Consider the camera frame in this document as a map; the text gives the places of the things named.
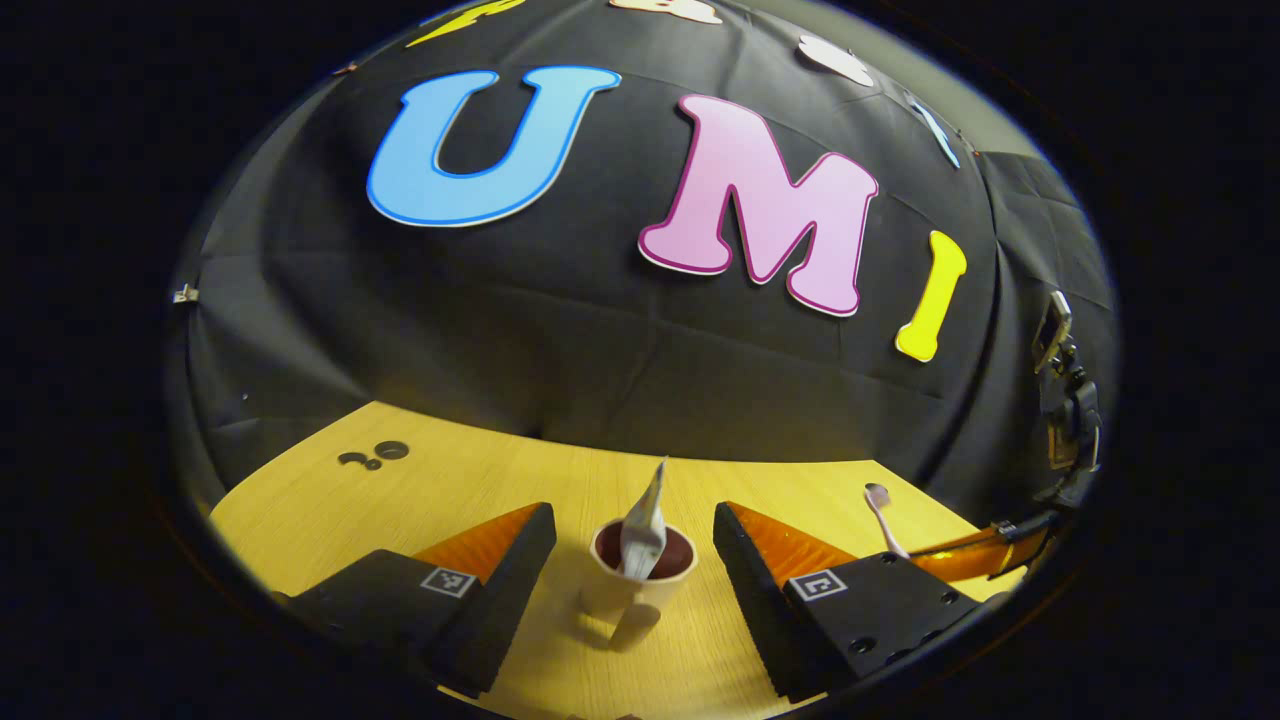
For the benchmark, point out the black backdrop cloth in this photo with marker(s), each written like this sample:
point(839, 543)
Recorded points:
point(560, 350)

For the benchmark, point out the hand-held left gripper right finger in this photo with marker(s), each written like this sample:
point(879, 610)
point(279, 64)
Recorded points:
point(750, 585)

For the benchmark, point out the pink toothbrush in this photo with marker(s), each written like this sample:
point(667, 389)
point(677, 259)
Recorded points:
point(885, 520)

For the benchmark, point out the white toothpaste tube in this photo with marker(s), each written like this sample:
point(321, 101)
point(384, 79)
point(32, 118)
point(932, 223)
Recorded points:
point(645, 530)

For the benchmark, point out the wooden desktop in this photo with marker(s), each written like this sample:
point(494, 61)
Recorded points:
point(480, 480)

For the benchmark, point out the white cloth clip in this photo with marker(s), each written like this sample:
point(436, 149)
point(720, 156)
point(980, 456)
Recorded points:
point(185, 294)

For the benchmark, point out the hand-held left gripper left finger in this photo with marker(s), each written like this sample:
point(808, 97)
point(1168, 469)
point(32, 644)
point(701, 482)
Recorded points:
point(515, 590)

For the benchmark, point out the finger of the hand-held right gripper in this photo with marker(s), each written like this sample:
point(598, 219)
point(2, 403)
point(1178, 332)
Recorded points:
point(980, 555)

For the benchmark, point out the beige cup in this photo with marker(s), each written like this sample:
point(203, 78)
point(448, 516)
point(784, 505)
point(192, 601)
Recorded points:
point(610, 595)

